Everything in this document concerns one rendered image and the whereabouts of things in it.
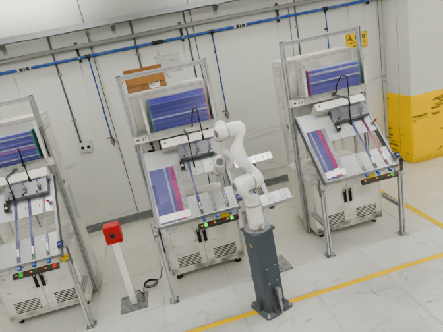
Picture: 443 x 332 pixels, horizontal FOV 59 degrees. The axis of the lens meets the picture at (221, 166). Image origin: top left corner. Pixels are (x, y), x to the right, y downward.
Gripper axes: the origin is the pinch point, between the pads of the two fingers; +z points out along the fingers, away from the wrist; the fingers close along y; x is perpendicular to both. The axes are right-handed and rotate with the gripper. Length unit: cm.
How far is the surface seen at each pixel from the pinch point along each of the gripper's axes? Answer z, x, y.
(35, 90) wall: 89, -173, 164
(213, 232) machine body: 39, 42, 14
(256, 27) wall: 79, -189, -105
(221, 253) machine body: 52, 62, 12
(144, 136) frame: -4, -47, 53
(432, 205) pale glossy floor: 65, 72, -214
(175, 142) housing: -0.8, -36.4, 28.2
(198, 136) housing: -0.5, -37.5, 7.2
